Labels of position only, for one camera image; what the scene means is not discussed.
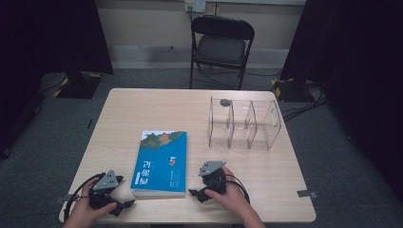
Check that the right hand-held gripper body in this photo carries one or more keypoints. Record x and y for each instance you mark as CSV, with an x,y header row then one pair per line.
x,y
215,182

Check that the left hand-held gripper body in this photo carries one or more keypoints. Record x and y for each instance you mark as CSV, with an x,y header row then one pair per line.
x,y
103,185

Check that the blue paperback book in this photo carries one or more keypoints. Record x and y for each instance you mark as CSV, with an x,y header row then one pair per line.
x,y
161,164

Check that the person's right hand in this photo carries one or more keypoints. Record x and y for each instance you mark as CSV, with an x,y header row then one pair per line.
x,y
233,198

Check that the person's left hand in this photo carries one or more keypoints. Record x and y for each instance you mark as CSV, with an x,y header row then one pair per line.
x,y
84,209

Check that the grey tape strip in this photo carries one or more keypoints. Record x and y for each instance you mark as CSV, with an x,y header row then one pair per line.
x,y
61,199
306,193

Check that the small black floor strip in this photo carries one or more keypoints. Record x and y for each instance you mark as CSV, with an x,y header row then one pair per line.
x,y
90,123

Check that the clear acrylic divider rack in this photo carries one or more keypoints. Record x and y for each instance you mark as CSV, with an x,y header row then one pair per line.
x,y
244,125

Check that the small grey round disc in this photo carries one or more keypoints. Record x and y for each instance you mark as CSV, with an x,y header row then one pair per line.
x,y
225,102

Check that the black stand base yellow tape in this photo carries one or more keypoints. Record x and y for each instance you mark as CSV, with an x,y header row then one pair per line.
x,y
293,90
79,85

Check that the black folding chair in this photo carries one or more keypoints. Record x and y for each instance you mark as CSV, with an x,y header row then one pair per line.
x,y
220,49

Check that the dark curtain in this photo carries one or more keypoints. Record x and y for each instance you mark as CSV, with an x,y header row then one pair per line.
x,y
47,47
355,63

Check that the white wall outlet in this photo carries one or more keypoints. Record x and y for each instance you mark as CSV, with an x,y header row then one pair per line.
x,y
195,5

